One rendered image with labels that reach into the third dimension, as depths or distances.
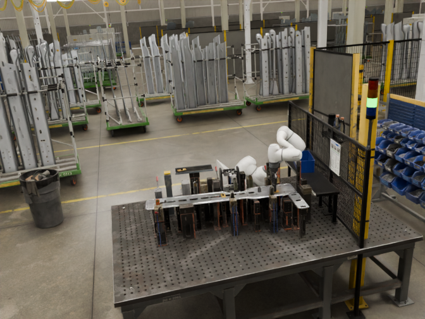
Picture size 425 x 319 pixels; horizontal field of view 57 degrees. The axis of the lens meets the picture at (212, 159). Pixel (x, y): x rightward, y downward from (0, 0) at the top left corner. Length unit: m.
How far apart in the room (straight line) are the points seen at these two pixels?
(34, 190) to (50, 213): 0.41
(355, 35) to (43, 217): 8.47
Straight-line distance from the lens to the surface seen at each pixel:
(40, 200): 5.65
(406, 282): 4.06
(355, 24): 11.03
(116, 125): 9.52
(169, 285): 3.08
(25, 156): 7.31
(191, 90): 10.39
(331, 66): 5.93
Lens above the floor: 2.56
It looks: 20 degrees down
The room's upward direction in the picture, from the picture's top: 4 degrees counter-clockwise
